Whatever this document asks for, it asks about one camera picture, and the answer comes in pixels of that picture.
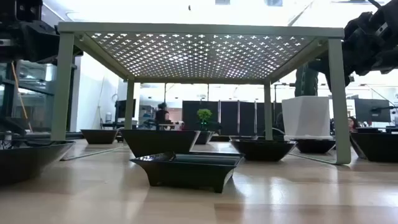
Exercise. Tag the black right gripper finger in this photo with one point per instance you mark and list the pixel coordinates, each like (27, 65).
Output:
(323, 67)

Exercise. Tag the black wavy mini plate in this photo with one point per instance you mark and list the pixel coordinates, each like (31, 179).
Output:
(99, 137)
(205, 137)
(377, 147)
(315, 146)
(28, 161)
(262, 151)

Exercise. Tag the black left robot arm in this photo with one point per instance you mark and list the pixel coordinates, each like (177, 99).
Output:
(9, 28)

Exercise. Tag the black flared square mini plate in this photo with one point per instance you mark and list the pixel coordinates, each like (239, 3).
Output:
(158, 141)

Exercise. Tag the small black square mini plate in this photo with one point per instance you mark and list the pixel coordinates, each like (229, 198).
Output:
(186, 174)

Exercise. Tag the green cactus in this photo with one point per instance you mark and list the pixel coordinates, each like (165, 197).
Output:
(306, 84)

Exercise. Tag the white hexagonal planter pot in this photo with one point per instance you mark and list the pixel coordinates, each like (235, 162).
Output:
(306, 116)

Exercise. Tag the black framed glass partition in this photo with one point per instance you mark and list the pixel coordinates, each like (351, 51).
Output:
(37, 102)

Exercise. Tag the person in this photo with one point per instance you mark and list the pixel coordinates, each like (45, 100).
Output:
(161, 115)
(353, 124)

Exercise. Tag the black computer monitor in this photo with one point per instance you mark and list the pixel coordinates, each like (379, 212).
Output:
(122, 109)
(371, 110)

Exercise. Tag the white plastic jug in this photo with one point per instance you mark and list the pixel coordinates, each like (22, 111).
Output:
(109, 118)

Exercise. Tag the small green potted plant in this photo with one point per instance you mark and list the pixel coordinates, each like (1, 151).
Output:
(204, 115)

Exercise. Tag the green perforated metal shelf riser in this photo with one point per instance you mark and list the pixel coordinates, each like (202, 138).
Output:
(199, 28)

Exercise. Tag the black office partition wall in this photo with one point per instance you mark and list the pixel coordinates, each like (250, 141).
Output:
(230, 118)

